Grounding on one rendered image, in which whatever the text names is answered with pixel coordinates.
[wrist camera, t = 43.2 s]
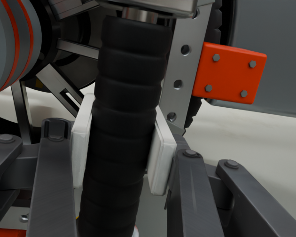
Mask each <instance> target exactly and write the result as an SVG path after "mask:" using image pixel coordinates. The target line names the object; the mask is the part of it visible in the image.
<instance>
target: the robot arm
mask: <svg viewBox="0 0 296 237"><path fill-rule="evenodd" d="M94 100H95V96H94V93H87V94H85V96H84V99H83V101H82V104H81V106H80V109H79V112H78V115H77V117H76V120H75V121H71V120H66V119H63V118H46V119H44V120H42V124H41V139H40V143H37V144H26V145H22V142H23V141H22V139H21V137H19V136H16V135H12V134H0V221H1V220H2V219H3V217H4V216H5V214H6V213H7V211H8V210H9V208H10V207H11V205H12V204H13V202H14V201H15V199H16V198H17V196H18V195H19V193H20V189H22V188H32V187H33V191H32V197H31V206H30V212H29V218H28V224H27V231H26V237H77V227H76V214H75V200H74V188H77V189H79V187H82V182H83V177H84V172H85V167H86V160H87V153H88V148H89V137H90V130H91V124H92V105H93V102H94ZM156 112H157V115H156V121H155V125H154V129H153V131H152V132H151V135H152V140H151V145H150V149H149V153H148V155H147V165H146V170H147V175H148V182H149V186H150V192H151V193H152V194H153V196H163V195H165V194H166V190H167V186H169V190H168V194H167V198H166V202H165V206H164V210H166V209H167V237H296V220H295V219H294V218H293V217H292V216H291V215H290V214H289V213H288V212H287V210H286V209H285V208H284V207H283V206H282V205H281V204H280V203H279V202H278V201H277V200H276V199H275V198H274V197H273V196H272V195H271V194H270V193H269V192H268V191H267V190H266V189H265V188H264V187H263V186H262V185H261V184H260V183H259V182H258V181H257V180H256V179H255V178H254V177H253V176H252V175H251V174H250V173H249V171H248V170H247V169H246V168H245V167H244V166H242V165H241V164H239V163H237V162H236V161H234V160H231V159H229V160H228V159H221V160H219V162H218V165H217V166H213V165H209V164H206V163H204V160H203V157H202V155H201V154H200V153H198V152H196V151H194V150H191V149H190V147H189V145H188V143H187V142H186V140H185V138H184V137H183V136H181V135H180V134H174V133H171V131H170V129H169V127H168V125H167V123H166V121H165V118H164V116H163V114H162V112H161V110H160V108H159V106H157V107H156Z"/></svg>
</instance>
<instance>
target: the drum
mask: <svg viewBox="0 0 296 237"><path fill-rule="evenodd" d="M41 43H42V32H41V26H40V22H39V18H38V16H37V13H36V11H35V9H34V7H33V5H32V4H31V2H30V1H29V0H0V92H1V91H3V90H4V89H6V88H8V87H9V86H11V85H12V84H14V83H15V82H16V81H18V80H19V79H21V78H22V77H24V76H25V75H26V74H27V73H28V72H29V71H30V70H31V69H32V68H33V66H34V64H35V63H36V61H37V59H38V57H39V54H40V50H41Z"/></svg>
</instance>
